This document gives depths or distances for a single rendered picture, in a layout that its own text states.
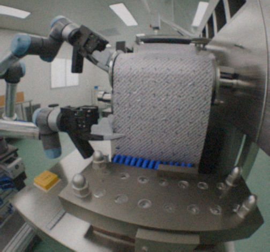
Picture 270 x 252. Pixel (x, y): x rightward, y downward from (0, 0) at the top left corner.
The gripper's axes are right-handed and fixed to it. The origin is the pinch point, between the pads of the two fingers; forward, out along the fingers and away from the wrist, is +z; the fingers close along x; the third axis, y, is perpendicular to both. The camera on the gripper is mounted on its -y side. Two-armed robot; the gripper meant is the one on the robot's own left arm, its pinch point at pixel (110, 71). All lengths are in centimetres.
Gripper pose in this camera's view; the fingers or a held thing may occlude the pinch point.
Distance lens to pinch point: 43.5
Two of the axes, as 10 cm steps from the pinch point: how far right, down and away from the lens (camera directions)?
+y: 6.2, -6.9, -3.6
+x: 2.6, -2.5, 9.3
